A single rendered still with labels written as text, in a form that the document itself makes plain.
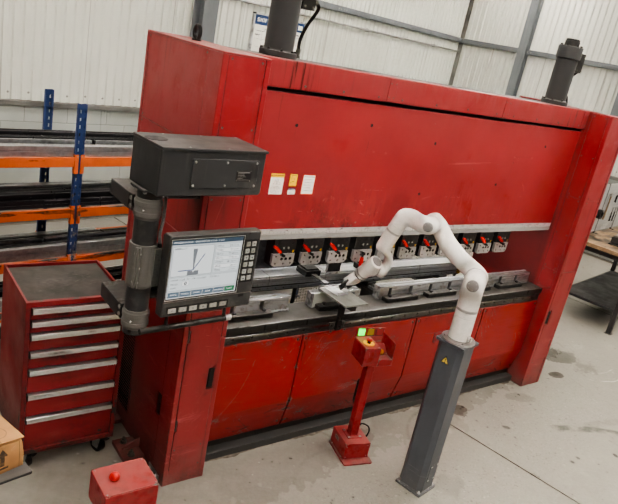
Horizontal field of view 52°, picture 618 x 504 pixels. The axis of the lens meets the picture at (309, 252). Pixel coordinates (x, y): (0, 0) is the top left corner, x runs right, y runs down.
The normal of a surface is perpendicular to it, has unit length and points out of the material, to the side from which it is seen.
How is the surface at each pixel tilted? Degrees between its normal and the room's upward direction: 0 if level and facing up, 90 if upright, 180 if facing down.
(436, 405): 90
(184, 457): 90
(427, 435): 90
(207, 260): 90
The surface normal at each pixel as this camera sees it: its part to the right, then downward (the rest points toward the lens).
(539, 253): -0.80, 0.04
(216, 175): 0.64, 0.36
